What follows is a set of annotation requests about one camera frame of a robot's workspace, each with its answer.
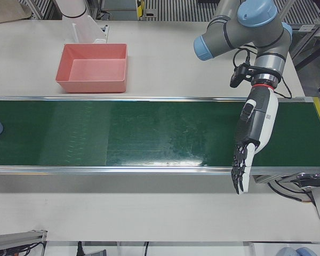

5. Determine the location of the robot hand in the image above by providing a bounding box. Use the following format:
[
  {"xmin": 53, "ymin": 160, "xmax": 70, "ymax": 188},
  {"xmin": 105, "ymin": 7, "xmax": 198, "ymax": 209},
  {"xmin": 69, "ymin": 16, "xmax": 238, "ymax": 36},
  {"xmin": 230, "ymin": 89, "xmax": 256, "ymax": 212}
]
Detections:
[{"xmin": 230, "ymin": 84, "xmax": 280, "ymax": 196}]

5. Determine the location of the pink plastic box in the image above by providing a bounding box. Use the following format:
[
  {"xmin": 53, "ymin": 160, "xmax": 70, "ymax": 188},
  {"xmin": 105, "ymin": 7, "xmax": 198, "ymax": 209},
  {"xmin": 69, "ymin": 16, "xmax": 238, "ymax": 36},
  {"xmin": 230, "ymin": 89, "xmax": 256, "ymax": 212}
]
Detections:
[{"xmin": 55, "ymin": 43, "xmax": 129, "ymax": 94}]

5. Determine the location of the black device with lights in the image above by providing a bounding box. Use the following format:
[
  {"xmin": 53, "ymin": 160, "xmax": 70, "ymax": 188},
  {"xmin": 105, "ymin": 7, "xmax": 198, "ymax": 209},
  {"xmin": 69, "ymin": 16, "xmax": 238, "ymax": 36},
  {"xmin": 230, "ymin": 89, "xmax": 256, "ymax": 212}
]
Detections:
[{"xmin": 293, "ymin": 172, "xmax": 320, "ymax": 189}]

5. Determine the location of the blue round cap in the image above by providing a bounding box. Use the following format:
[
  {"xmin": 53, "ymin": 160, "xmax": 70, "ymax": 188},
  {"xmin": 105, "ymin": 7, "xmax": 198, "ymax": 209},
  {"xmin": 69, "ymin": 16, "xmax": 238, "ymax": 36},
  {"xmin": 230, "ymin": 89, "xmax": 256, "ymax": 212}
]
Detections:
[{"xmin": 295, "ymin": 246, "xmax": 318, "ymax": 256}]

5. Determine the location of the green conveyor belt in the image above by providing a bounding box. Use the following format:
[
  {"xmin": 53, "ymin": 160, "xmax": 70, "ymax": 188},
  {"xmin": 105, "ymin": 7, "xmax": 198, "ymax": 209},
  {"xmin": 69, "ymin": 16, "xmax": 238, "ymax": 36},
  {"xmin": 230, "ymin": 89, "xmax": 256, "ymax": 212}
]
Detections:
[{"xmin": 0, "ymin": 95, "xmax": 320, "ymax": 185}]

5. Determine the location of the yellow black safety marker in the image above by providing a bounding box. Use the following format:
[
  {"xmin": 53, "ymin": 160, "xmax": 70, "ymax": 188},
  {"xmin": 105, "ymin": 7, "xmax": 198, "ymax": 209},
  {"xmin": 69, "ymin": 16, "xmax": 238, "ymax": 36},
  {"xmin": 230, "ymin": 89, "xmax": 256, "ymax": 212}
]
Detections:
[{"xmin": 135, "ymin": 0, "xmax": 146, "ymax": 20}]

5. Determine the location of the aluminium profile beam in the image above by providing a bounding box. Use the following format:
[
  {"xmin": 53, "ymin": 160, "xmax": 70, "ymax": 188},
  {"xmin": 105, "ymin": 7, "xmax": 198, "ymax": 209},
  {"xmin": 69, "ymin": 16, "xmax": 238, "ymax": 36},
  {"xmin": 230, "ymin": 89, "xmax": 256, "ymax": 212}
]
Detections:
[{"xmin": 0, "ymin": 228, "xmax": 49, "ymax": 256}]

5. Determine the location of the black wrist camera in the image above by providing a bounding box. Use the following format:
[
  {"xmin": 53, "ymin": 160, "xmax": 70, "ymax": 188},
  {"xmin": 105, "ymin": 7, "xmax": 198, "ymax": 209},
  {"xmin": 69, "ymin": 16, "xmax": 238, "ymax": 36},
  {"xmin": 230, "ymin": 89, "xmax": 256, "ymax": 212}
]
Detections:
[{"xmin": 229, "ymin": 65, "xmax": 250, "ymax": 89}]

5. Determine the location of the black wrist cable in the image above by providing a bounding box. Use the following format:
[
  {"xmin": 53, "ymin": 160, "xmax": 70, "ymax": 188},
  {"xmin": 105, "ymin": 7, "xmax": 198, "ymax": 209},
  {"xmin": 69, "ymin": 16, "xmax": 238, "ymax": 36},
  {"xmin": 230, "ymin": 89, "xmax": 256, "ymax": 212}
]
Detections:
[{"xmin": 232, "ymin": 45, "xmax": 293, "ymax": 100}]

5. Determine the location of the grey cable bundle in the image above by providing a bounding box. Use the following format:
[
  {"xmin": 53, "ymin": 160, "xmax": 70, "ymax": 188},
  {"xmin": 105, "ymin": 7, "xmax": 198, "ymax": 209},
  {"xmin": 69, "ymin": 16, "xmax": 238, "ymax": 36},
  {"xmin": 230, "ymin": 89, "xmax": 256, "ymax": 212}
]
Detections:
[{"xmin": 268, "ymin": 178, "xmax": 314, "ymax": 203}]

